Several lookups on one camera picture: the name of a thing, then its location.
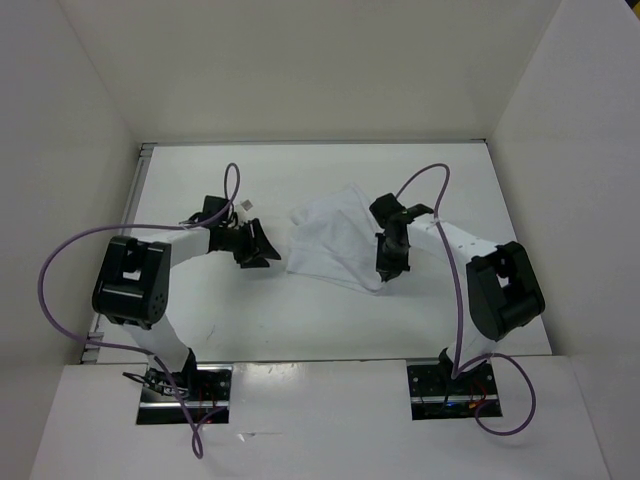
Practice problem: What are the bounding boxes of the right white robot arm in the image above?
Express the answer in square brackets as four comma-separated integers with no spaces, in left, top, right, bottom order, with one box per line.
[369,193,546,393]

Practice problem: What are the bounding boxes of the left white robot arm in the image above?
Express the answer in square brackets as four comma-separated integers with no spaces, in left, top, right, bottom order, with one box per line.
[92,196,281,400]

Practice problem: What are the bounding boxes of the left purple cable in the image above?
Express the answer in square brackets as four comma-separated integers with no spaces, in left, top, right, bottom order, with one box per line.
[38,162,242,459]

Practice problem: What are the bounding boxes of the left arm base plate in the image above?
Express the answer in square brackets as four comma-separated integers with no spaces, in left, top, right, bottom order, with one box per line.
[124,364,233,426]

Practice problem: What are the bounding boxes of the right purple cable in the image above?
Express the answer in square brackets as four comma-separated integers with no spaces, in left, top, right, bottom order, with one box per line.
[397,163,537,436]

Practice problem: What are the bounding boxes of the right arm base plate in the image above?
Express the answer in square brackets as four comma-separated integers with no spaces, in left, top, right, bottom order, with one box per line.
[406,360,502,421]

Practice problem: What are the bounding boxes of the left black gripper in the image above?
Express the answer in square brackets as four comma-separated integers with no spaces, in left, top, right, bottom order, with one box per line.
[220,217,280,269]

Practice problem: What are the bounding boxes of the white skirt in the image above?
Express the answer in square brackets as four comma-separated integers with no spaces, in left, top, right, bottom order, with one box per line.
[286,183,383,295]

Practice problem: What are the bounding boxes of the purple cable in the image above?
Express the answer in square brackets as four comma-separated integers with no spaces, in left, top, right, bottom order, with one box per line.
[38,162,242,459]
[397,163,537,436]

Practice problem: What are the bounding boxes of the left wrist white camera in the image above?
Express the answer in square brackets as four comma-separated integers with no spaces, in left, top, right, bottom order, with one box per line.
[235,200,253,216]

